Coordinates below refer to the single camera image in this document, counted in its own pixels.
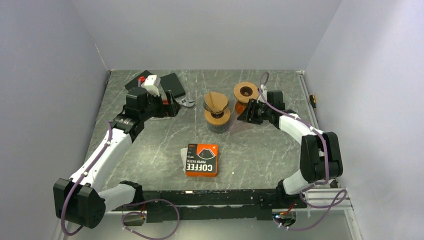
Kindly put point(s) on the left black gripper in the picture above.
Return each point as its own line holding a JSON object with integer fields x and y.
{"x": 169, "y": 110}

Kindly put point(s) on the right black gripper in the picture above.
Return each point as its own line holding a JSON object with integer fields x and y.
{"x": 247, "y": 115}

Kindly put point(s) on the grey ribbed glass dripper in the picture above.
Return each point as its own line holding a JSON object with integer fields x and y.
{"x": 215, "y": 113}

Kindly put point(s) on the brown paper coffee filter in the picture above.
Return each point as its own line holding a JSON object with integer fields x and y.
{"x": 216, "y": 99}

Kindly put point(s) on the orange coffee filter box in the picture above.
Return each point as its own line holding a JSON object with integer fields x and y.
{"x": 200, "y": 160}

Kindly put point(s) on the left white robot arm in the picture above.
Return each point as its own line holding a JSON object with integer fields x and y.
{"x": 79, "y": 198}

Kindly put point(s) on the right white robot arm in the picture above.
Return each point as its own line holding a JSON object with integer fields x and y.
{"x": 320, "y": 155}

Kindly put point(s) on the orange glass carafe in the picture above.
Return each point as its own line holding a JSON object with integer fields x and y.
{"x": 239, "y": 107}

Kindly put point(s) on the black flat box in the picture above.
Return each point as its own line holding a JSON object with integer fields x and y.
{"x": 172, "y": 83}

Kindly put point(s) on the yellow black screwdriver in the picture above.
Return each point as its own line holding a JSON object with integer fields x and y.
{"x": 312, "y": 100}

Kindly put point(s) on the red handled adjustable wrench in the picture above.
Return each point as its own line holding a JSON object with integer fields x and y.
{"x": 188, "y": 103}

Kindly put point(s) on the black network switch box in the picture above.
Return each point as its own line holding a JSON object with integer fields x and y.
{"x": 133, "y": 83}

